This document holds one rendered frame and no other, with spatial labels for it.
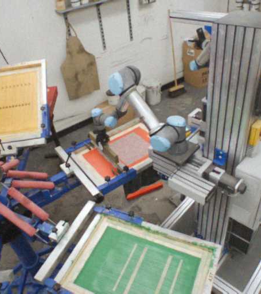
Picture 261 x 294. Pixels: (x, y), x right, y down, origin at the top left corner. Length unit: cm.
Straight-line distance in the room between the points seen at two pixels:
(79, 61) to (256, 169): 294
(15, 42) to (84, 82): 107
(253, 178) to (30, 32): 304
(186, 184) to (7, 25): 282
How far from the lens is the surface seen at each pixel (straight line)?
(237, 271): 255
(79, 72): 412
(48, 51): 393
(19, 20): 377
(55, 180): 212
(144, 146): 237
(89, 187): 198
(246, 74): 152
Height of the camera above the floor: 243
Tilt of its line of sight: 38 degrees down
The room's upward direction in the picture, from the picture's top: 8 degrees counter-clockwise
